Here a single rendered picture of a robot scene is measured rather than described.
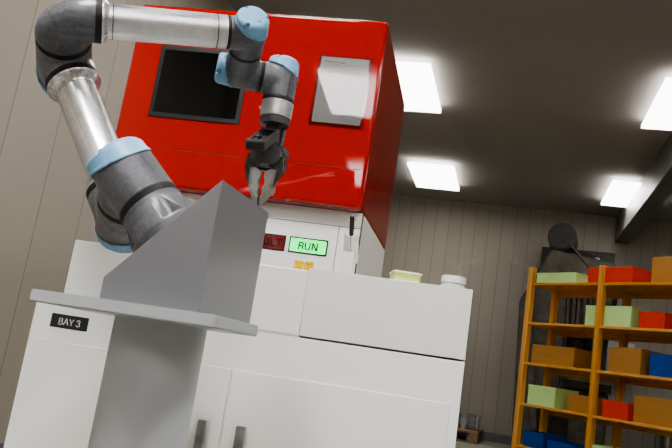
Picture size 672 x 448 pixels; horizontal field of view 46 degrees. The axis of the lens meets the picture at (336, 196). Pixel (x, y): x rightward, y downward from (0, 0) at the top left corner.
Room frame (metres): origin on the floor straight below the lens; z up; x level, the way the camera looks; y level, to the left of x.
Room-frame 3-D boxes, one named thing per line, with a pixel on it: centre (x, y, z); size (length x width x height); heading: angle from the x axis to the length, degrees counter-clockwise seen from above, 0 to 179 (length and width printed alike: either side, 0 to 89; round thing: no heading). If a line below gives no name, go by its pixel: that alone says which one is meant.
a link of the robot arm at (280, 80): (1.77, 0.17, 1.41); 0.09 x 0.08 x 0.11; 101
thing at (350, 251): (1.97, -0.06, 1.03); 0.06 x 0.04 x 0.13; 169
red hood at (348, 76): (2.69, 0.25, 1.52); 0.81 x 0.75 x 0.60; 79
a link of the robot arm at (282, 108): (1.77, 0.17, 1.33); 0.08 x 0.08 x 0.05
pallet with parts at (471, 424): (11.26, -1.86, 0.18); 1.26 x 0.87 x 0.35; 76
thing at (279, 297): (1.78, 0.30, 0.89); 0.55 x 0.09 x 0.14; 79
